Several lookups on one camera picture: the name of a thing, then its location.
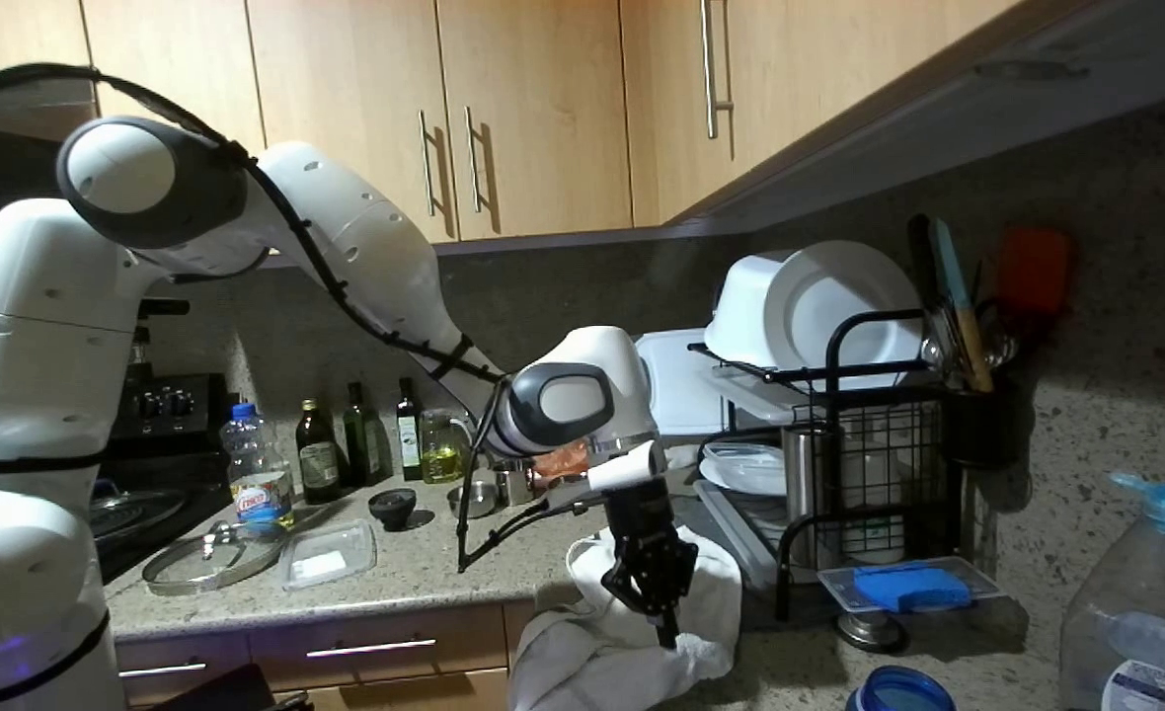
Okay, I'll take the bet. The white bowl in rack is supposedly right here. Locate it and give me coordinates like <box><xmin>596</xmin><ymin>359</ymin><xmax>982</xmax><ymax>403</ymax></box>
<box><xmin>702</xmin><ymin>251</ymin><xmax>803</xmax><ymax>371</ymax></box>

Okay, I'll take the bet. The orange spatula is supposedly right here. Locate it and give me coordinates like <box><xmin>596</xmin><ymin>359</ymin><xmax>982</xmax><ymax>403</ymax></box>
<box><xmin>996</xmin><ymin>229</ymin><xmax>1074</xmax><ymax>333</ymax></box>

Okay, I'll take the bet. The blue round lid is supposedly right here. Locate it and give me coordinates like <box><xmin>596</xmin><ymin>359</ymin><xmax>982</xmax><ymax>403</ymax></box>
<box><xmin>843</xmin><ymin>667</ymin><xmax>955</xmax><ymax>711</ymax></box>

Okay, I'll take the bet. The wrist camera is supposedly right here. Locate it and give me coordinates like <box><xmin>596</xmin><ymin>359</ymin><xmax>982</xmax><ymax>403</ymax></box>
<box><xmin>548</xmin><ymin>443</ymin><xmax>654</xmax><ymax>503</ymax></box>

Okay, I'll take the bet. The orange plastic bag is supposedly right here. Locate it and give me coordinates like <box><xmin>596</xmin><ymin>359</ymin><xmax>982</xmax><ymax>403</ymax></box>
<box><xmin>533</xmin><ymin>443</ymin><xmax>592</xmax><ymax>482</ymax></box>

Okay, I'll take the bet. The black dish rack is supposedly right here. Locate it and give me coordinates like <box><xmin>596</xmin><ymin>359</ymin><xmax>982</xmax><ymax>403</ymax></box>
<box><xmin>687</xmin><ymin>309</ymin><xmax>1005</xmax><ymax>625</ymax></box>

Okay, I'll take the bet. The plastic water bottle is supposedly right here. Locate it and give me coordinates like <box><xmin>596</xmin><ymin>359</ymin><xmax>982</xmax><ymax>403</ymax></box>
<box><xmin>219</xmin><ymin>400</ymin><xmax>293</xmax><ymax>538</ymax></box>

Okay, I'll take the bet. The white plate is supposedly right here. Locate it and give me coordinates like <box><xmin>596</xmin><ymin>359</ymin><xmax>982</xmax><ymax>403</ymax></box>
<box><xmin>781</xmin><ymin>242</ymin><xmax>918</xmax><ymax>392</ymax></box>

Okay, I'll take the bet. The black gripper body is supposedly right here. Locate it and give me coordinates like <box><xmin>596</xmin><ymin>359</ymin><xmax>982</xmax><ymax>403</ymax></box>
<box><xmin>600</xmin><ymin>482</ymin><xmax>696</xmax><ymax>612</ymax></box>

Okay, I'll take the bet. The black stove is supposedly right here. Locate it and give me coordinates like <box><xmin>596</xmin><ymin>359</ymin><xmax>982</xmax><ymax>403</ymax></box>
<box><xmin>81</xmin><ymin>295</ymin><xmax>238</xmax><ymax>584</ymax></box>

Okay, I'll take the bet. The clear plastic container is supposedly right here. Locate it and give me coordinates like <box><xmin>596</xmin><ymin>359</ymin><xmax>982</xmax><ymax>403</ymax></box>
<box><xmin>283</xmin><ymin>526</ymin><xmax>376</xmax><ymax>587</ymax></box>

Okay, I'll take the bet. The white plastic jug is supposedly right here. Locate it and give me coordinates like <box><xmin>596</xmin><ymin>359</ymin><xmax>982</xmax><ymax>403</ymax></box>
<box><xmin>637</xmin><ymin>326</ymin><xmax>727</xmax><ymax>436</ymax></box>

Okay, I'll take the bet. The white towel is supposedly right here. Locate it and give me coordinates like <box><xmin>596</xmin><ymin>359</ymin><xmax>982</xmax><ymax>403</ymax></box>
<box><xmin>510</xmin><ymin>526</ymin><xmax>742</xmax><ymax>711</ymax></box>

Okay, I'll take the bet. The large clear water jug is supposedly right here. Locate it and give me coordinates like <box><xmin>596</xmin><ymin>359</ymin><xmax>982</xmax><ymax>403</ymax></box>
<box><xmin>1059</xmin><ymin>471</ymin><xmax>1165</xmax><ymax>711</ymax></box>

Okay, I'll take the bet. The teal handled utensil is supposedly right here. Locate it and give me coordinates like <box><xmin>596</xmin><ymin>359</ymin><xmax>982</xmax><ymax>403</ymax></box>
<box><xmin>930</xmin><ymin>216</ymin><xmax>996</xmax><ymax>395</ymax></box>

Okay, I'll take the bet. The green glass bottle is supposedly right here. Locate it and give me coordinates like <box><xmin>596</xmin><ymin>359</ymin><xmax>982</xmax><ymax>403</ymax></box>
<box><xmin>342</xmin><ymin>384</ymin><xmax>385</xmax><ymax>484</ymax></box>

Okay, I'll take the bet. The dark glass bottle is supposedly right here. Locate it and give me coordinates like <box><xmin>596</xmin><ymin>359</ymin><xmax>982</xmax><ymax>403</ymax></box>
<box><xmin>296</xmin><ymin>400</ymin><xmax>342</xmax><ymax>503</ymax></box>

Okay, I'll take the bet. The glass pot lid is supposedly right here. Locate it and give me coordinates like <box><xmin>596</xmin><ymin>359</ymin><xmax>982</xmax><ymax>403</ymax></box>
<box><xmin>142</xmin><ymin>521</ymin><xmax>281</xmax><ymax>598</ymax></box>

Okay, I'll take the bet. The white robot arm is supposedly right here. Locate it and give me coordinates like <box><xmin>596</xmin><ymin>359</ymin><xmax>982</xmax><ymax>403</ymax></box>
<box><xmin>0</xmin><ymin>85</ymin><xmax>696</xmax><ymax>711</ymax></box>

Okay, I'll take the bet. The small black bowl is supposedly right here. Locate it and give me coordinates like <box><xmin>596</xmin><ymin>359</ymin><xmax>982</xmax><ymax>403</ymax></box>
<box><xmin>368</xmin><ymin>490</ymin><xmax>414</xmax><ymax>532</ymax></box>

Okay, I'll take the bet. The grey drying mat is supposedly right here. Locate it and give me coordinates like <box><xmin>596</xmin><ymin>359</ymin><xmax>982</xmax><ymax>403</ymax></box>
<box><xmin>709</xmin><ymin>490</ymin><xmax>850</xmax><ymax>634</ymax></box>

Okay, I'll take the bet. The clear plastic lid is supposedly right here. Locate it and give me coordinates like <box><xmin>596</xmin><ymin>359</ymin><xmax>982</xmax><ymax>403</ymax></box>
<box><xmin>699</xmin><ymin>443</ymin><xmax>784</xmax><ymax>496</ymax></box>

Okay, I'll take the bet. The olive oil bottle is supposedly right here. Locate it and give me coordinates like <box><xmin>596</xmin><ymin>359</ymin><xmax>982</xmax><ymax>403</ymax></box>
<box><xmin>393</xmin><ymin>379</ymin><xmax>422</xmax><ymax>482</ymax></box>

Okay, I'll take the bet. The round oil jar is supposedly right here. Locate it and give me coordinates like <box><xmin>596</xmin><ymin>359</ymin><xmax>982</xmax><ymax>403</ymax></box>
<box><xmin>422</xmin><ymin>416</ymin><xmax>475</xmax><ymax>482</ymax></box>

